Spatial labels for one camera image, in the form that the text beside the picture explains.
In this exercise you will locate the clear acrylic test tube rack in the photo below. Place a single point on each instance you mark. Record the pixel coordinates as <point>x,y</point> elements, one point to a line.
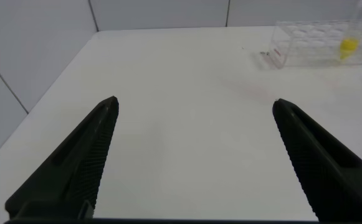
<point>308,43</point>

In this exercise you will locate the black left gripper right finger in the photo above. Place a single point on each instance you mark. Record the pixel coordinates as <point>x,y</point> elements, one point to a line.
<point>330,174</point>

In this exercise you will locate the test tube with yellow pigment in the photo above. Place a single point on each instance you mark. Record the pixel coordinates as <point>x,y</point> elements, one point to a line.
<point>349,46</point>

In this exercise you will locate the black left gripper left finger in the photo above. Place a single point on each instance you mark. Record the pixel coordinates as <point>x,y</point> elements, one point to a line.
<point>71,168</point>

